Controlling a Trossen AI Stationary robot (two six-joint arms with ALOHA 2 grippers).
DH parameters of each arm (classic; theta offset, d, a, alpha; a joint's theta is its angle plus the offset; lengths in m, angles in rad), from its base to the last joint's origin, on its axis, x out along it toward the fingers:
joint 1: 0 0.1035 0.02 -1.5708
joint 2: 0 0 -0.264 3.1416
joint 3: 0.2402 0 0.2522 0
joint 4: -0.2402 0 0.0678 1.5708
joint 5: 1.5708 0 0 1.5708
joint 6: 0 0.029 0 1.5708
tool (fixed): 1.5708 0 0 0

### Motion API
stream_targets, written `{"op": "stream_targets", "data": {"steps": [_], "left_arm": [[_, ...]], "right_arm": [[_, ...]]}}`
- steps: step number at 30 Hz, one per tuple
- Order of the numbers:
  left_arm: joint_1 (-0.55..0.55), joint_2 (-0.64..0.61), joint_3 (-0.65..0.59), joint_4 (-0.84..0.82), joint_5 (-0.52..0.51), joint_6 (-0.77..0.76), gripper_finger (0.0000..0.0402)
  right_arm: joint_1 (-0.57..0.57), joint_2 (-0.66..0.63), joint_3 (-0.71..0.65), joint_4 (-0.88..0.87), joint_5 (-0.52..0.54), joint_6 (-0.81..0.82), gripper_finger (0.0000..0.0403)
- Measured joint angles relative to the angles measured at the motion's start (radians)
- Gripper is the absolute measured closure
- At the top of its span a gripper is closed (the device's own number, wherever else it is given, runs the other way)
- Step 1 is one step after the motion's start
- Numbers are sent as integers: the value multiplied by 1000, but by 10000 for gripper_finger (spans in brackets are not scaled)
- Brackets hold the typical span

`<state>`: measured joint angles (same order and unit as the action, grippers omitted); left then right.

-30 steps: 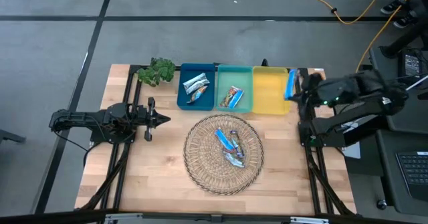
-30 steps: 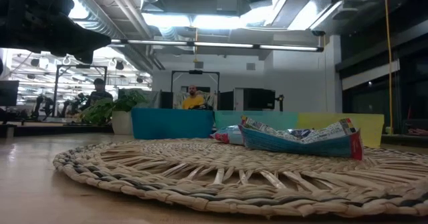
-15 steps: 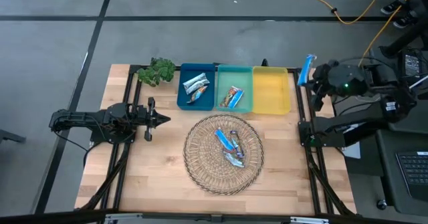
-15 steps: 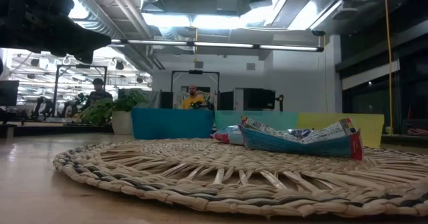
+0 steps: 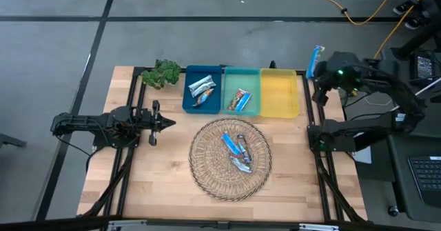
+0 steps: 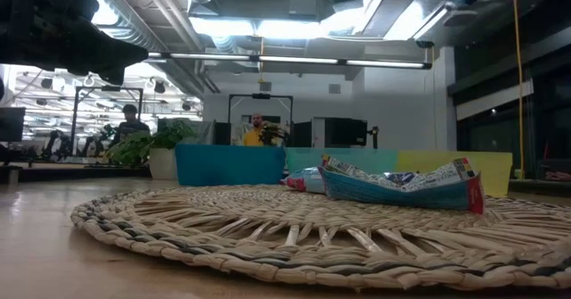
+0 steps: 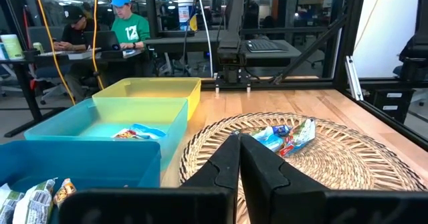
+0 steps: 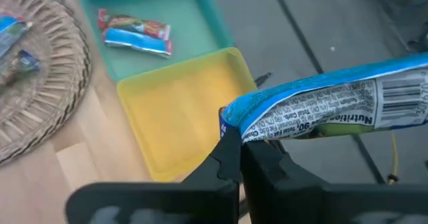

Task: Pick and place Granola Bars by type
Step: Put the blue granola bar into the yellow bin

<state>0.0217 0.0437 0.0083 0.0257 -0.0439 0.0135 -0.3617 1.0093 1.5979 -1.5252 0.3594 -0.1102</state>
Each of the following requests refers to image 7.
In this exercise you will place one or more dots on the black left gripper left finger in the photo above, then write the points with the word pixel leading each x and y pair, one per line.
pixel 224 170

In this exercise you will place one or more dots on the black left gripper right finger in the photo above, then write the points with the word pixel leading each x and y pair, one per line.
pixel 274 190

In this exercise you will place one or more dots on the light blue blue-ended granola bar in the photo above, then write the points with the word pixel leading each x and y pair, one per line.
pixel 267 138

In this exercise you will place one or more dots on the light blue red-ended granola bar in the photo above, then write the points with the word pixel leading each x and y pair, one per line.
pixel 150 132

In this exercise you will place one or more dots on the orange brown granola bar wrapper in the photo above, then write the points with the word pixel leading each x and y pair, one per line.
pixel 65 192

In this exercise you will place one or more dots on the white green label granola bar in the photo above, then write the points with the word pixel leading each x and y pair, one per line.
pixel 33 204

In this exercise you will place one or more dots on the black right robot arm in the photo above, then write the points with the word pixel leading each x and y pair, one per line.
pixel 234 23

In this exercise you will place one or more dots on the green white granola bar wrapper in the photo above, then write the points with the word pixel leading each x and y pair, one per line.
pixel 301 135

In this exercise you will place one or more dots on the round woven straw placemat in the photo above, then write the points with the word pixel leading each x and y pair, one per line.
pixel 334 170

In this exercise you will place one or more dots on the yellow plastic bin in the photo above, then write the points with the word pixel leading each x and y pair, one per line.
pixel 150 87

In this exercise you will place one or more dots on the black box white labels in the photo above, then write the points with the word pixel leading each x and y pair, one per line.
pixel 378 113

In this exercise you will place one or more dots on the black office desk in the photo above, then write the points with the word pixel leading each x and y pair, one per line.
pixel 28 90
pixel 200 43

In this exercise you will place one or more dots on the black keyboard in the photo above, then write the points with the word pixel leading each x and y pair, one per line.
pixel 267 46

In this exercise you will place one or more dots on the dark blue plastic bin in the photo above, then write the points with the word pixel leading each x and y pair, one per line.
pixel 83 164

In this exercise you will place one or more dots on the person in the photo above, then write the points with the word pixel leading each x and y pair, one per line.
pixel 130 30
pixel 78 33
pixel 254 16

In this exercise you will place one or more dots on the white printed banner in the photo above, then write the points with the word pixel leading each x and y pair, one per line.
pixel 184 15

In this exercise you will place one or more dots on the teal plastic bin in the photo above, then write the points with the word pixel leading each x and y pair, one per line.
pixel 60 127

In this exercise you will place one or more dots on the black laptop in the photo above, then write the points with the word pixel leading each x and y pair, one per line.
pixel 100 40

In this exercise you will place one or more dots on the small green white bottle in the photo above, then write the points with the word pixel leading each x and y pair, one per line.
pixel 38 48

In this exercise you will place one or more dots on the white green wipes canister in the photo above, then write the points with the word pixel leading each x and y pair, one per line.
pixel 12 47

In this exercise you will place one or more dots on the silver metal bracket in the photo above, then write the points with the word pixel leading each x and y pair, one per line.
pixel 353 80

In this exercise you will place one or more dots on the black aluminium table frame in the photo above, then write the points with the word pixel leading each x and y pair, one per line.
pixel 347 33

